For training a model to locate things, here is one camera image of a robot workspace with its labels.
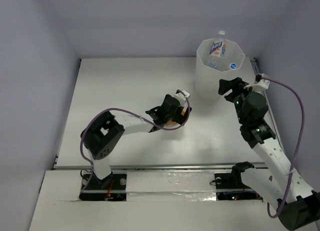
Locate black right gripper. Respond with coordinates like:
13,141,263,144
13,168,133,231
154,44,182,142
219,76,260,124

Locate blue orange label clear bottle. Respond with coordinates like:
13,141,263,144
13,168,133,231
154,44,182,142
206,30,227,71

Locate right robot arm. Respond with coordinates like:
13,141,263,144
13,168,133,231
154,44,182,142
213,74,320,231

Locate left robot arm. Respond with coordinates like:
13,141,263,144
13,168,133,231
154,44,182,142
79,90,192,192

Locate white octagonal bin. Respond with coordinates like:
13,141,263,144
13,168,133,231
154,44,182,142
194,38,245,102

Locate white foam board cover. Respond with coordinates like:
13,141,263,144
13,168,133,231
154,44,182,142
30,170,284,231

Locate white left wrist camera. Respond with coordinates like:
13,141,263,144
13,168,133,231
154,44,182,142
173,89,190,103

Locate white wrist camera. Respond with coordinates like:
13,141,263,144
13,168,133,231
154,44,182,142
244,73,270,92
173,89,190,103

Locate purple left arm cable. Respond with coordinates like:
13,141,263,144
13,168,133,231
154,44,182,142
79,90,192,194

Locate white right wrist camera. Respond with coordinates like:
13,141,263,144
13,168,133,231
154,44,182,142
244,73,270,92

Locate aluminium rail front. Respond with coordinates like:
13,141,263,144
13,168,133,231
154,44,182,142
51,161,270,171

